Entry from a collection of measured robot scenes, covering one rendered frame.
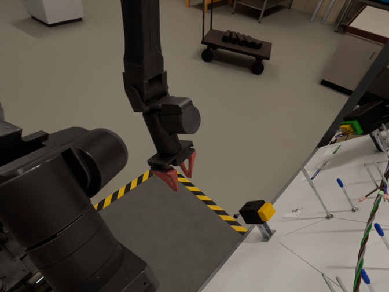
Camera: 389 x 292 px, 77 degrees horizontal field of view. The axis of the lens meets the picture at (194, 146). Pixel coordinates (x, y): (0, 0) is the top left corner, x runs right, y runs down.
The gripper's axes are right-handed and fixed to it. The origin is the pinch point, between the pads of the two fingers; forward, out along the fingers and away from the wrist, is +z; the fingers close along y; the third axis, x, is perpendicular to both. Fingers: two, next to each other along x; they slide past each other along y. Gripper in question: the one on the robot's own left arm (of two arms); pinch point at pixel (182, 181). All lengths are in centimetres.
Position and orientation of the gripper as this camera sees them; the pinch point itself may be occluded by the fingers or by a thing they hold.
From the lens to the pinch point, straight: 61.9
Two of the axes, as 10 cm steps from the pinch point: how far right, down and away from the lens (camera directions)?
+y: 5.8, -5.1, 6.3
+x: -7.6, -0.7, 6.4
